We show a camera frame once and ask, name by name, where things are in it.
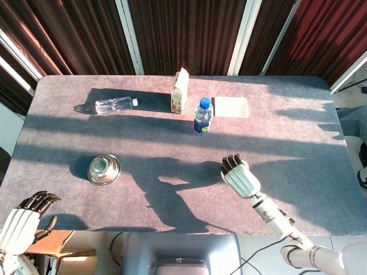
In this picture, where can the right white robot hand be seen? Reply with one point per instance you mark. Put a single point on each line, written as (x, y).
(242, 182)

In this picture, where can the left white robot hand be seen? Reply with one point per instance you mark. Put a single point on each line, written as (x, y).
(17, 229)

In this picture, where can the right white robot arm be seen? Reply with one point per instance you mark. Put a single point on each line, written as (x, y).
(272, 218)

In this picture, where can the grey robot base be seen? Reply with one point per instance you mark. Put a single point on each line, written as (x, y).
(180, 249)

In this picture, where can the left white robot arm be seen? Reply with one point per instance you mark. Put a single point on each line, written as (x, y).
(10, 263)

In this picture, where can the brown cardboard box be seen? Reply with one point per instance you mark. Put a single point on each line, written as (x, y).
(54, 243)

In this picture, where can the blue cap drink bottle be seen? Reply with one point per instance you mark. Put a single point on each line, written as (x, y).
(203, 120)

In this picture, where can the cream shallow paper box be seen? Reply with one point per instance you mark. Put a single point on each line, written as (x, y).
(229, 107)

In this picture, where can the grey felt table cloth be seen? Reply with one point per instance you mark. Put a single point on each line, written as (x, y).
(172, 137)

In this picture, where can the stainless steel bowl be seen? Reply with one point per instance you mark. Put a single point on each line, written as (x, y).
(103, 169)

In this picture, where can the beige milk carton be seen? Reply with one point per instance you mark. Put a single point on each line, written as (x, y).
(178, 97)

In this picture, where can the black and white shoe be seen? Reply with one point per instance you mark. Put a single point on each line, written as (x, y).
(363, 166)

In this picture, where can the blue grey fabric seat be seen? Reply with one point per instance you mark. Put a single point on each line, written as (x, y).
(354, 120)

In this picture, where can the dark brown curtain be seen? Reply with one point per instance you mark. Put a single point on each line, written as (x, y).
(71, 37)
(266, 37)
(186, 34)

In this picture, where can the clear empty plastic bottle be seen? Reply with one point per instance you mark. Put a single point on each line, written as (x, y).
(113, 105)

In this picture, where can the reddish brown curtain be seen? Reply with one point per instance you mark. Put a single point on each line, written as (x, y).
(321, 37)

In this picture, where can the white window frame post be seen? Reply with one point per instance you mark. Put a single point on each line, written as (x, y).
(20, 63)
(243, 37)
(348, 74)
(279, 37)
(129, 37)

